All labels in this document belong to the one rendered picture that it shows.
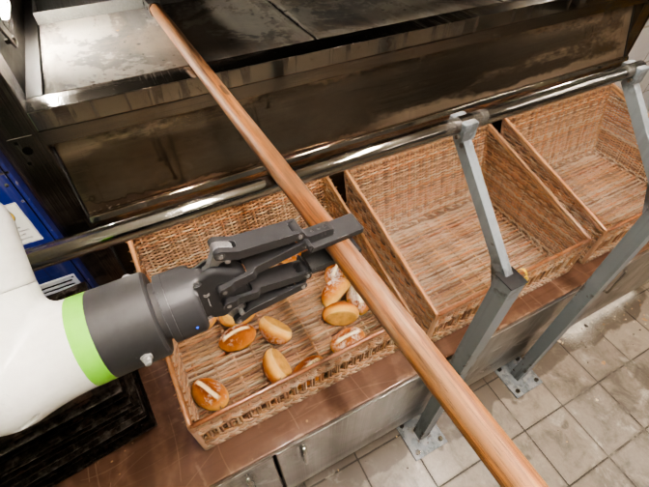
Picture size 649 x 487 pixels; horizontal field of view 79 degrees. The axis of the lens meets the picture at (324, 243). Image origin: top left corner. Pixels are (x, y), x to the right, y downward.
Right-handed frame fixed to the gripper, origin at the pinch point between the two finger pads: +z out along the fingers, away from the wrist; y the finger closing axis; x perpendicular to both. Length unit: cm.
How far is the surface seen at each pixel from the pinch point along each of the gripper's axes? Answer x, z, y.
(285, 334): -21, -1, 55
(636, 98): -12, 84, 8
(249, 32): -70, 16, 1
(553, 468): 36, 71, 119
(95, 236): -17.4, -25.7, 2.3
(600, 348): 14, 126, 119
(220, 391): -15, -20, 56
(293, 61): -53, 20, 2
